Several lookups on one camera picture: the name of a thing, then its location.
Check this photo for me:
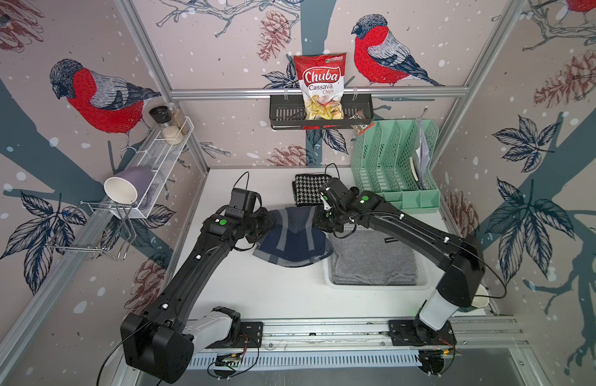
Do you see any green mug white inside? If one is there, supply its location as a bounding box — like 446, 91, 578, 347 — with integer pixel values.
470, 285, 489, 310

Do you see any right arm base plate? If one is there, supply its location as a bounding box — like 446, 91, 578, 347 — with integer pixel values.
386, 318, 457, 347

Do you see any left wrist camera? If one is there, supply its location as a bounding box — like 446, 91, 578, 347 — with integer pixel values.
226, 188, 261, 218

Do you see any wire cup holder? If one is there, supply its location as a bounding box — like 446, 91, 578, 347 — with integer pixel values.
44, 200, 137, 262

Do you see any Chuba cassava chips bag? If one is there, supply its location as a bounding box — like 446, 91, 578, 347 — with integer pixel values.
293, 53, 346, 121

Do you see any white plastic basket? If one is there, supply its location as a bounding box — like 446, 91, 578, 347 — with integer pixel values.
324, 225, 432, 290

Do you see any houndstooth folded scarf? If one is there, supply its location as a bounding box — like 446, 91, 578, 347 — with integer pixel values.
292, 174, 332, 207

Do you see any black wall basket shelf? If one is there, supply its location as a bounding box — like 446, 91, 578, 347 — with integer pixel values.
269, 94, 374, 130

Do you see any grey knitted scarf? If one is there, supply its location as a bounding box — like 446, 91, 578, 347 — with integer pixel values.
330, 230, 419, 286

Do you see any glass jar on shelf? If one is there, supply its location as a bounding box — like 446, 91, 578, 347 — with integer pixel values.
166, 102, 190, 135

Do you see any white wire wall shelf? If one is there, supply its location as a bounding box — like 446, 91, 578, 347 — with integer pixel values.
124, 118, 194, 219

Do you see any purple cup white inside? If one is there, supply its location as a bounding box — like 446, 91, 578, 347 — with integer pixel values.
103, 167, 155, 205

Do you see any mint green desk organizer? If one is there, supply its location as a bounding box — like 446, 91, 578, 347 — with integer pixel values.
351, 119, 441, 215

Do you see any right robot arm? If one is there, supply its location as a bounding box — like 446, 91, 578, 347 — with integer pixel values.
313, 178, 486, 344

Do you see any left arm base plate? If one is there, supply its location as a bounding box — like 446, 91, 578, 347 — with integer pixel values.
210, 322, 264, 348

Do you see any black lid jar on shelf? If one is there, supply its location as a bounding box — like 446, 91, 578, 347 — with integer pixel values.
149, 106, 173, 127

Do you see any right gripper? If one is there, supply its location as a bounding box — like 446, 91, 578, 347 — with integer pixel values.
306, 206, 345, 233

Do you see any snack packet in black shelf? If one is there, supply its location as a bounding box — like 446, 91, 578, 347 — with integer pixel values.
349, 110, 374, 142

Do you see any navy plaid scarf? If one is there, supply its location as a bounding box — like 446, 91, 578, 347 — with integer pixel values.
253, 207, 334, 268

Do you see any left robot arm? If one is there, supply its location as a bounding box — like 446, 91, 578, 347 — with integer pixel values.
120, 206, 274, 384

